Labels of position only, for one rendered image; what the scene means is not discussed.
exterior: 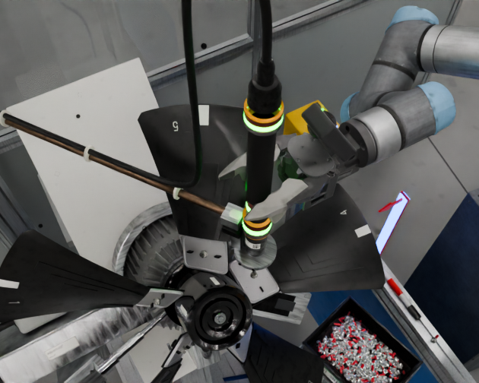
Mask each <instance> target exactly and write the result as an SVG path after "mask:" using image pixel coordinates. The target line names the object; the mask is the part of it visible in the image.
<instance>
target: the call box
mask: <svg viewBox="0 0 479 383"><path fill-rule="evenodd" d="M317 102H318V103H319V104H320V106H321V109H324V110H325V111H328V110H327V109H326V108H325V107H324V106H323V105H322V104H321V102H320V101H319V100H317V101H314V102H312V103H310V104H307V105H305V106H303V107H301V108H299V109H296V110H294V111H292V112H289V113H288V114H286V116H285V123H284V135H291V134H293V133H297V135H302V134H303V133H304V132H306V133H309V132H308V129H307V123H306V122H305V120H304V119H303V118H302V116H301V114H302V112H304V111H305V110H306V109H307V108H308V107H310V106H311V105H312V104H313V103H317Z"/></svg>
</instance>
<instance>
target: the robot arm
mask: <svg viewBox="0 0 479 383"><path fill-rule="evenodd" d="M419 71H422V72H429V73H430V72H431V73H437V74H446V75H451V76H456V77H462V78H471V79H477V80H479V27H461V26H451V25H441V24H439V20H438V18H437V17H436V15H435V14H433V13H432V12H430V11H428V10H427V9H424V8H418V7H417V6H404V7H402V8H399V9H398V10H397V11H396V13H395V15H394V17H393V18H392V21H391V23H390V25H389V26H388V27H387V28H386V30H385V36H384V38H383V40H382V43H381V45H380V47H379V50H378V52H377V53H376V57H375V58H374V60H373V63H372V65H371V66H370V69H369V71H368V73H367V76H366V78H365V81H364V82H363V85H362V87H361V89H360V91H359V92H356V93H353V94H351V95H350V96H349V97H348V98H347V99H346V100H345V101H344V102H343V104H342V106H341V113H340V115H341V122H342V123H341V124H340V126H339V128H338V127H337V122H336V119H335V117H334V116H333V115H332V114H331V113H330V112H328V111H325V110H323V111H322V109H321V108H320V107H319V106H318V104H317V103H313V104H312V105H311V106H310V107H308V108H307V109H306V110H305V111H304V112H302V114H301V116H302V118H303V119H304V120H305V122H306V123H307V129H308V132H309V133H306V132H304V133H303V134H302V135H297V133H293V134H291V135H276V144H275V152H274V167H276V166H278V176H279V178H280V179H281V181H282V182H283V183H282V186H281V188H280V190H279V191H277V192H276V193H274V194H271V195H269V196H268V197H267V199H266V200H265V201H263V202H261V203H258V204H255V205H254V206H253V207H252V209H251V210H250V211H249V212H248V214H247V215H246V216H245V217H244V220H246V221H253V220H262V219H265V218H269V220H270V221H271V223H276V222H278V221H279V220H280V219H281V218H282V217H283V215H284V213H285V211H286V210H287V209H289V208H290V207H292V206H293V205H294V204H302V203H303V208H302V210H305V209H307V208H309V207H312V206H313V205H315V204H318V203H319V202H321V201H324V200H325V199H327V198H330V197H331V196H333V194H334V191H335V186H336V184H337V182H338V181H340V180H342V179H344V178H346V177H348V176H350V175H352V174H354V173H356V172H358V171H359V169H360V168H364V167H365V166H368V165H370V164H374V163H378V162H379V161H381V160H384V159H385V158H387V157H390V156H391V155H393V154H396V153H397V152H399V151H400V150H403V149H405V148H406V147H409V146H411V145H412V144H416V143H417V142H419V141H422V140H423V139H425V138H428V137H429V136H431V135H436V134H437V133H438V131H441V130H442V129H444V128H446V127H447V126H449V125H451V124H452V122H453V120H454V118H455V113H456V108H455V103H454V99H453V96H452V95H451V93H450V92H449V90H448V89H447V88H446V87H445V86H443V85H442V84H440V83H438V82H434V81H431V82H428V83H425V84H422V85H417V86H416V87H415V88H414V89H411V87H412V85H413V83H414V81H415V79H416V76H417V74H418V72H419ZM285 152H286V154H285ZM283 155H284V157H283V158H282V160H281V158H280V157H282V156H283ZM246 158H247V152H245V153H244V154H242V155H241V156H239V157H238V158H236V159H235V160H234V161H233V162H232V163H230V164H229V165H228V166H227V167H226V168H225V169H224V170H223V171H222V172H221V173H220V174H219V176H218V178H219V180H223V179H229V178H233V177H235V176H236V175H237V174H240V176H241V178H242V180H243V181H246ZM323 194H325V196H324V198H321V199H319V200H318V201H315V202H313V203H311V200H313V199H315V198H317V197H319V196H321V195H323Z"/></svg>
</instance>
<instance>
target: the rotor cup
mask: <svg viewBox="0 0 479 383"><path fill-rule="evenodd" d="M210 277H214V278H215V279H216V280H217V282H218V283H219V284H218V285H215V284H214V282H213V281H212V280H211V279H210ZM161 287H166V288H173V289H181V290H185V292H184V293H183V295H182V296H181V297H179V298H178V299H177V300H176V301H175V302H173V303H172V304H171V305H169V306H168V307H166V308H163V309H164V311H165V312H166V314H167V316H168V317H169V318H170V319H171V320H172V321H173V322H174V323H175V324H177V325H179V326H181V327H183V328H184V330H185V331H186V333H187V334H188V336H189V338H190V339H191V341H192V342H193V343H194V344H195V345H197V346H198V347H201V348H202V349H204V350H210V351H218V350H225V349H227V348H229V347H231V346H233V345H234V344H236V343H237V342H239V341H240V340H241V339H242V338H243V337H244V335H245V334H246V332H247V331H248V330H249V327H250V325H251V322H252V304H251V302H250V299H249V297H248V296H247V294H246V293H245V292H244V291H243V290H242V289H241V288H240V287H239V286H238V285H237V284H236V283H235V281H234V279H233V278H232V276H231V275H230V274H217V273H213V272H208V271H201V270H197V269H193V268H189V267H186V266H185V264H184V258H183V259H182V260H180V261H178V262H177V263H176V264H174V265H173V266H172V267H171V268H170V270H169V271H168V273H167V275H166V276H165V278H164V279H163V282H162V286H161ZM181 305H182V306H183V307H184V309H185V310H186V311H187V313H186V316H185V315H184V314H183V312H182V310H181V308H180V307H181ZM220 312H223V313H224V314H225V315H226V317H227V318H226V321H225V322H224V323H223V324H217V323H216V322H215V321H214V318H215V316H216V314H218V313H220Z"/></svg>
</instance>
